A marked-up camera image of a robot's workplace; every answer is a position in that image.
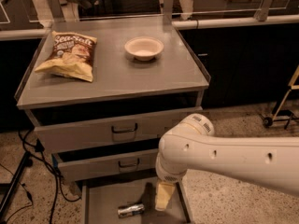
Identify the grey drawer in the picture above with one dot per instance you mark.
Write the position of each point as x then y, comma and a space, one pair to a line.
104, 132
103, 196
108, 165

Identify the grey middle drawer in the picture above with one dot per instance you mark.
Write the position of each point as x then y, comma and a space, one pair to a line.
108, 165

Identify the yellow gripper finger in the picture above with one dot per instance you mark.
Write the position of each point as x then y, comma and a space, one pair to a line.
164, 192

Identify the grey top drawer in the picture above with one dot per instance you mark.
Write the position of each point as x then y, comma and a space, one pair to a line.
104, 132

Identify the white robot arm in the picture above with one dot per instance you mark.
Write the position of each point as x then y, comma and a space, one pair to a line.
271, 162

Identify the grey drawer cabinet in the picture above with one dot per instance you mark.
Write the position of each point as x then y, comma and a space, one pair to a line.
121, 86

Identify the black tripod leg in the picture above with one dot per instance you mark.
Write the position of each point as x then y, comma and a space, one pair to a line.
7, 190

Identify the wheeled cart frame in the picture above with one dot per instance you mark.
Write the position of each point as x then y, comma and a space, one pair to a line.
278, 113

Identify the sea salt chips bag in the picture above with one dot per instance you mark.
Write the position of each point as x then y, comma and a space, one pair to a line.
72, 56

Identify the white paper bowl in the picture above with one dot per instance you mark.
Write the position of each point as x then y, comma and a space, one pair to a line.
144, 48

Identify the grey bottom drawer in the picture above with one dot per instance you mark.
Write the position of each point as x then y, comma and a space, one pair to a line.
103, 196

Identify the silver redbull can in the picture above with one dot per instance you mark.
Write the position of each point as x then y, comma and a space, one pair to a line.
131, 210

